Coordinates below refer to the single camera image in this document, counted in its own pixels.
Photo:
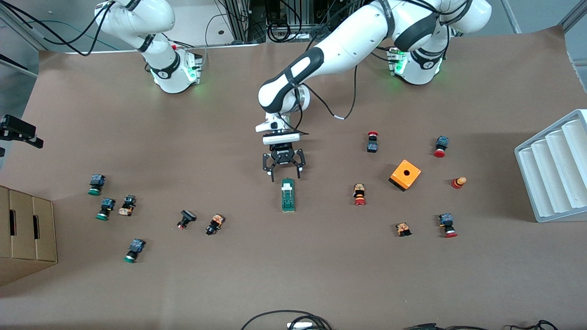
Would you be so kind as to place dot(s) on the green load switch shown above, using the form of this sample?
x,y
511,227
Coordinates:
x,y
288,199

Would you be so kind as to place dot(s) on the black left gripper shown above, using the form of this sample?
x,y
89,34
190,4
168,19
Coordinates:
x,y
284,156

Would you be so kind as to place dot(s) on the black switch red tip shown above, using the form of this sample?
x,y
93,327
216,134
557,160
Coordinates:
x,y
188,215

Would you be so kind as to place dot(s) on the red mushroom button blue block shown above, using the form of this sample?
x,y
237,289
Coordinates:
x,y
445,220
441,143

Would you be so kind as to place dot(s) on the red mushroom button orange block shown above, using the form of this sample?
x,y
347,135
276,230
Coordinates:
x,y
359,192

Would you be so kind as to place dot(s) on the small orange contact block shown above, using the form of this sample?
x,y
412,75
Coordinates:
x,y
403,228

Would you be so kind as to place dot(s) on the black selector switch orange block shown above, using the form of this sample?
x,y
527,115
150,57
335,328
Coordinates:
x,y
127,206
215,223

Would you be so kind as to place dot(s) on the brown cardboard box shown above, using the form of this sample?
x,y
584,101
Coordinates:
x,y
3,220
46,229
23,224

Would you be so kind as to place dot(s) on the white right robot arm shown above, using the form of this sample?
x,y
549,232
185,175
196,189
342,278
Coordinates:
x,y
137,18

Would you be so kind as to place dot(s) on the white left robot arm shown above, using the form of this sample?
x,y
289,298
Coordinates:
x,y
344,41

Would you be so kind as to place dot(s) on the red button black block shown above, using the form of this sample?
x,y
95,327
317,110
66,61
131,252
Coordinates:
x,y
372,146

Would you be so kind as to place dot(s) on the white ribbed tray rack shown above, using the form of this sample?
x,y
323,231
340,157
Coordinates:
x,y
550,183

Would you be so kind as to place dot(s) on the red yellow button head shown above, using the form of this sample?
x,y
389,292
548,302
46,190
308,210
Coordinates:
x,y
457,183

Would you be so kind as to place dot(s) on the green mushroom push button switch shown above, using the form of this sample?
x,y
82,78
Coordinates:
x,y
97,180
107,204
136,246

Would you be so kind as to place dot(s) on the orange button enclosure box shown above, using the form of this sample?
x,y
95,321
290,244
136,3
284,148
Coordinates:
x,y
412,178

